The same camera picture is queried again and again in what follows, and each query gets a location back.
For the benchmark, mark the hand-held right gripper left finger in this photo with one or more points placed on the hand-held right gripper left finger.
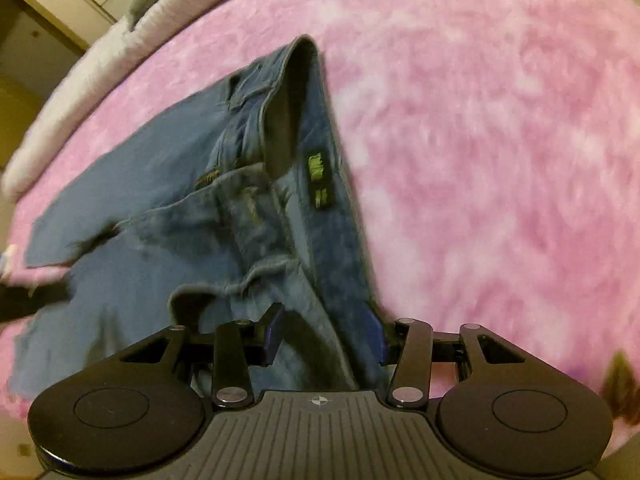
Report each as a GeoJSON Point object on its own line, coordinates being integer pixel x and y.
{"type": "Point", "coordinates": [272, 342]}

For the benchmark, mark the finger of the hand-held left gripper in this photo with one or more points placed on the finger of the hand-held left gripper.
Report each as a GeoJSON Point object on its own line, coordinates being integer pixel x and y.
{"type": "Point", "coordinates": [25, 302]}

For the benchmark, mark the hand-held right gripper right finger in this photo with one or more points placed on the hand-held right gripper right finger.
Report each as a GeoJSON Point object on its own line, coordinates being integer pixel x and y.
{"type": "Point", "coordinates": [376, 342]}

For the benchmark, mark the blue denim jeans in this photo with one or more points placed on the blue denim jeans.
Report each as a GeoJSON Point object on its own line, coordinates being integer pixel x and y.
{"type": "Point", "coordinates": [150, 200]}

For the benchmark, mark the pink floral blanket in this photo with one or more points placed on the pink floral blanket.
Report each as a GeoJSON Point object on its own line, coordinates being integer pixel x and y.
{"type": "Point", "coordinates": [500, 135]}

